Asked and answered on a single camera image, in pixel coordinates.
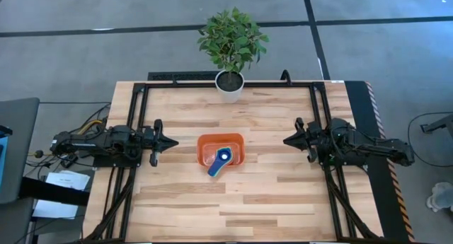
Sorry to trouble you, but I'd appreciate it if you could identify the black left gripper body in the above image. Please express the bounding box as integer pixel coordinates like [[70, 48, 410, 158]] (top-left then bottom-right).
[[143, 118, 166, 168]]

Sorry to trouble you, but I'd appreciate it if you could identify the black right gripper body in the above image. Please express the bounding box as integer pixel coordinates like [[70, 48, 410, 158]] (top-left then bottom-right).
[[294, 117, 321, 163]]

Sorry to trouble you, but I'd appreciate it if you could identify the orange plastic basket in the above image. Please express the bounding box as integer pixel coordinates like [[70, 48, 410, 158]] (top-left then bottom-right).
[[196, 132, 246, 167]]

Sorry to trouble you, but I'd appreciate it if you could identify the green measuring cup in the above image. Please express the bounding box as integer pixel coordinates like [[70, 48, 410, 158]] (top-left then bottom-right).
[[207, 146, 236, 178]]

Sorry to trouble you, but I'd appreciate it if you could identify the black ribbed mat strip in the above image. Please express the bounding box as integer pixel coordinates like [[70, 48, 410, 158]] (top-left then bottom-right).
[[147, 71, 220, 81]]

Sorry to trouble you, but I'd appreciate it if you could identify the white paper sheet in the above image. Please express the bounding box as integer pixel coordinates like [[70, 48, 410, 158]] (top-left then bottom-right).
[[45, 170, 91, 191], [32, 199, 79, 220]]

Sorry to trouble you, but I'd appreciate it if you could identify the black mat with hazard stripe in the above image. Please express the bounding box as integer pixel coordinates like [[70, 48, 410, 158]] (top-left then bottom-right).
[[345, 80, 415, 243]]

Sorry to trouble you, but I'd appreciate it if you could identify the black desk bar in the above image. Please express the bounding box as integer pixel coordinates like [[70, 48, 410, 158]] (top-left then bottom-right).
[[19, 176, 89, 207]]

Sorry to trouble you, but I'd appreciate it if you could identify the green plant in white pot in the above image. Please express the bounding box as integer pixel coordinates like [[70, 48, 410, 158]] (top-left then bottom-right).
[[197, 7, 270, 104]]

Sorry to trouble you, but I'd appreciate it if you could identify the grey stand leg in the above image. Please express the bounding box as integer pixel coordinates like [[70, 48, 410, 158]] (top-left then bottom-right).
[[420, 112, 453, 139]]

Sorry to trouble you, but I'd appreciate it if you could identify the grey desk top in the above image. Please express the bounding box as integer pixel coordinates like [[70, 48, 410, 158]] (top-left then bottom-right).
[[0, 97, 40, 205]]

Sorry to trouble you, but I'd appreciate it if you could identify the pale grey lumpy object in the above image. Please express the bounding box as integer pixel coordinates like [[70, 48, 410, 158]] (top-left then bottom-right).
[[426, 182, 453, 213]]

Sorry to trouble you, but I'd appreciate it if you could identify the blue box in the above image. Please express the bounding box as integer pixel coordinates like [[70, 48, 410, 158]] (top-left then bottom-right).
[[0, 136, 8, 188]]

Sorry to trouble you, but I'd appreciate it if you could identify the black aluminium table frame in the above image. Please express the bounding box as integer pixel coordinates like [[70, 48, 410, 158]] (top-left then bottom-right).
[[83, 80, 382, 243]]

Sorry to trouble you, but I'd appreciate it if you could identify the yellow cable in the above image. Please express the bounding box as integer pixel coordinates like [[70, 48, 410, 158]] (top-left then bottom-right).
[[78, 119, 107, 134]]

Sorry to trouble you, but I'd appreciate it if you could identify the black looped floor cable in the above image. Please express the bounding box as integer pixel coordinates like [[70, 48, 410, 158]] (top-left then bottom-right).
[[406, 111, 453, 168]]

